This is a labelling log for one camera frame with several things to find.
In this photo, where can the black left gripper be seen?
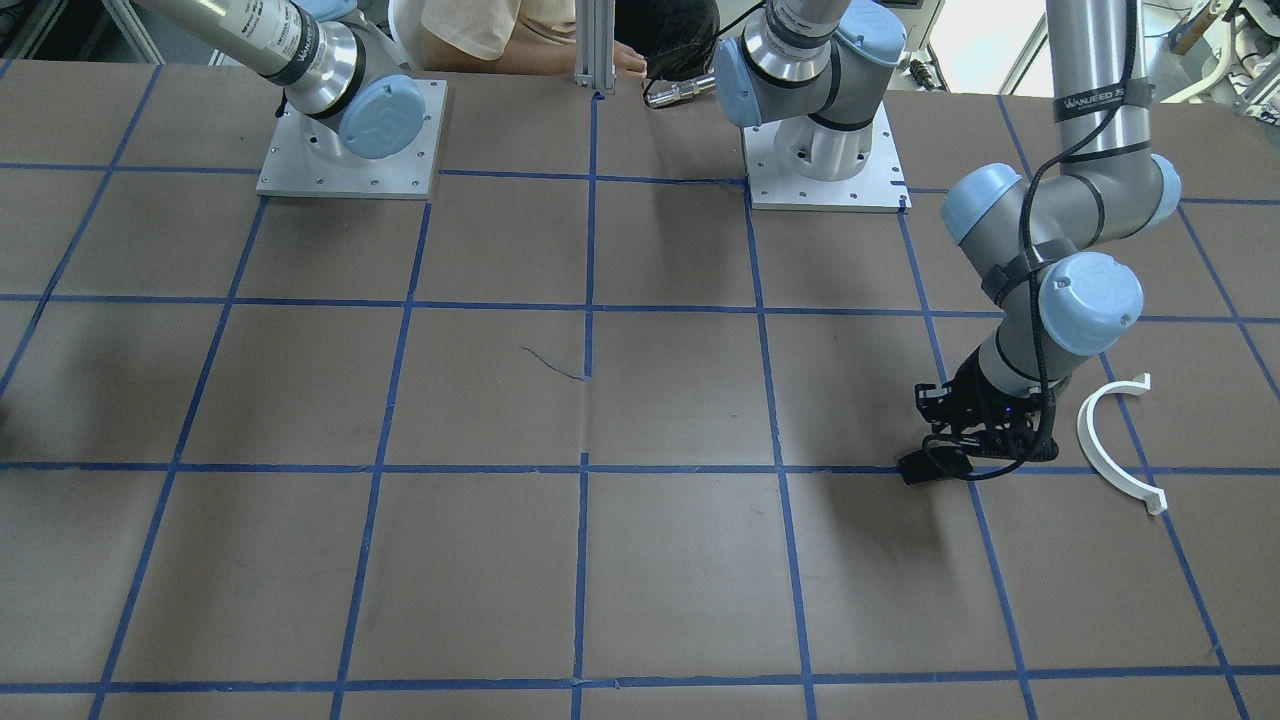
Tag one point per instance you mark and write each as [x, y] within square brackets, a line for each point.
[972, 391]

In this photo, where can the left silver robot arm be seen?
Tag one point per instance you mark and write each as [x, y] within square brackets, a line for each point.
[817, 71]

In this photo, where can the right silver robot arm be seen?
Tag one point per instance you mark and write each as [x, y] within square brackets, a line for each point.
[333, 64]

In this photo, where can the black brake pad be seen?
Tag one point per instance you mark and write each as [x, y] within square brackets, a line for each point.
[936, 463]

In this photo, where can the person in beige shirt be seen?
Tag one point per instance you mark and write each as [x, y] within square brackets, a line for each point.
[516, 38]

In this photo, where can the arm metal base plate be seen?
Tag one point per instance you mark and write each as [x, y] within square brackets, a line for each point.
[306, 160]
[796, 165]

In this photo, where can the aluminium frame post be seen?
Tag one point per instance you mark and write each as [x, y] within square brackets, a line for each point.
[594, 46]

